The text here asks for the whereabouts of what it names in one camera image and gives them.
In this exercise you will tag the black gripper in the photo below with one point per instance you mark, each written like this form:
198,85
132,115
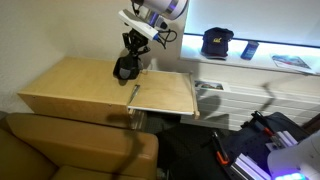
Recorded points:
137,37

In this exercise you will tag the light wooden nightstand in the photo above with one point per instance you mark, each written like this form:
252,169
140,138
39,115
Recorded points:
76,80

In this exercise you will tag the black plastic tray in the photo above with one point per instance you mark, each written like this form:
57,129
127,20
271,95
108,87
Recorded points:
137,74

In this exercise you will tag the pen on table edge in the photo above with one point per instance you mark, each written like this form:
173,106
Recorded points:
134,93

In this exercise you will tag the navy baseball cap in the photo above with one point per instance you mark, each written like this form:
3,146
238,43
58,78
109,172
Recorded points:
216,43

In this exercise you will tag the white framed photo card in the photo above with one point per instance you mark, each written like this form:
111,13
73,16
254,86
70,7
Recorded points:
208,85

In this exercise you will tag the blue drink can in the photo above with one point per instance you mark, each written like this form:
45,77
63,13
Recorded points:
249,50

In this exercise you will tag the brown leather sofa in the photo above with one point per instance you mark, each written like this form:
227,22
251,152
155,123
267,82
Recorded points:
66,146

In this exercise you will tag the white radiator cover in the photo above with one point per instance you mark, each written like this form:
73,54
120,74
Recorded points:
253,100

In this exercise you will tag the white window sill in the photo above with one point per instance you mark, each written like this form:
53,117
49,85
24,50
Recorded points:
266,57

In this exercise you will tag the black orange bar clamp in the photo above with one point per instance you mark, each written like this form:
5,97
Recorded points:
220,151
265,128

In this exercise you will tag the black robot cart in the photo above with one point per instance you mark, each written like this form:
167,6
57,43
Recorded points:
246,143

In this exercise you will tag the colourful magazine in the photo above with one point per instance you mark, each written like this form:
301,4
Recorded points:
290,62

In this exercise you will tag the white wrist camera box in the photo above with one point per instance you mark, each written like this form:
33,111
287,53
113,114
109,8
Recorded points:
136,24

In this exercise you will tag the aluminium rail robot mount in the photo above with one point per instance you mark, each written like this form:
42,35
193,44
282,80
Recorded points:
250,166

